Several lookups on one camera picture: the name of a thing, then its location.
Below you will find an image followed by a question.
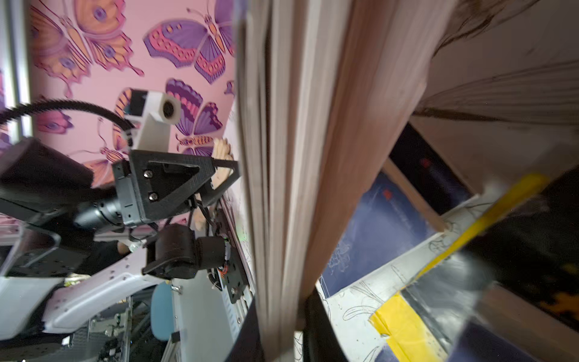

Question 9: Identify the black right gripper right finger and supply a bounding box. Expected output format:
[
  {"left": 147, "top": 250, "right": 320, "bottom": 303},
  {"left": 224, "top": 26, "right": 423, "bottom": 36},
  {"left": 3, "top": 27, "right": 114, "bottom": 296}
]
[{"left": 302, "top": 290, "right": 348, "bottom": 362}]

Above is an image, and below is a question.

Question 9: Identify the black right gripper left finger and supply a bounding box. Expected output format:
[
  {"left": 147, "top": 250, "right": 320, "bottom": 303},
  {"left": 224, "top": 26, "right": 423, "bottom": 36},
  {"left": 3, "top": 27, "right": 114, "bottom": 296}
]
[{"left": 230, "top": 300, "right": 265, "bottom": 362}]

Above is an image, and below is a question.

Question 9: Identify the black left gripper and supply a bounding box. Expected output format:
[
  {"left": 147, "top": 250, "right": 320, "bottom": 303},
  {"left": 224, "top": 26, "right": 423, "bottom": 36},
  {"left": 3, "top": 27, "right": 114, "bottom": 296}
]
[{"left": 73, "top": 150, "right": 240, "bottom": 231}]

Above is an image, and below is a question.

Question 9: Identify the blue book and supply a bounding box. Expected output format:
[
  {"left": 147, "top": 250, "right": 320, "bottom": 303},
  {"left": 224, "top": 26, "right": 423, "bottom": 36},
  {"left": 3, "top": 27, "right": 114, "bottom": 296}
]
[
  {"left": 320, "top": 173, "right": 437, "bottom": 298},
  {"left": 234, "top": 1, "right": 456, "bottom": 361}
]

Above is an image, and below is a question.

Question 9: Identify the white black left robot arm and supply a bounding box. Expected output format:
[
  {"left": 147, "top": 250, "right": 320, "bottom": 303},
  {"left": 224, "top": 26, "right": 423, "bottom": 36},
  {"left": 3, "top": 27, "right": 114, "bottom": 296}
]
[{"left": 1, "top": 138, "right": 247, "bottom": 361}]

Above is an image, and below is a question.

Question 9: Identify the yellow book under black book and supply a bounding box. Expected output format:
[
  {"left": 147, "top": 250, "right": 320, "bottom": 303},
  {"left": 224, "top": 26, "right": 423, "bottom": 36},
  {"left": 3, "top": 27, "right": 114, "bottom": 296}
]
[{"left": 369, "top": 173, "right": 549, "bottom": 361}]

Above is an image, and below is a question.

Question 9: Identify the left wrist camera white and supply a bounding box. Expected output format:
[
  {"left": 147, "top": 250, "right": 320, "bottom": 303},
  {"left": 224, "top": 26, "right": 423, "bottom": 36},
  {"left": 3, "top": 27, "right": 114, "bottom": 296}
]
[{"left": 123, "top": 88, "right": 182, "bottom": 152}]

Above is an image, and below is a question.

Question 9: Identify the black corrugated left cable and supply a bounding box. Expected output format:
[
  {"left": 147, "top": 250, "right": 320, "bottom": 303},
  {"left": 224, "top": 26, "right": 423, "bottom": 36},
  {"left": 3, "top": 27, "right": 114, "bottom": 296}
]
[{"left": 0, "top": 99, "right": 135, "bottom": 133}]

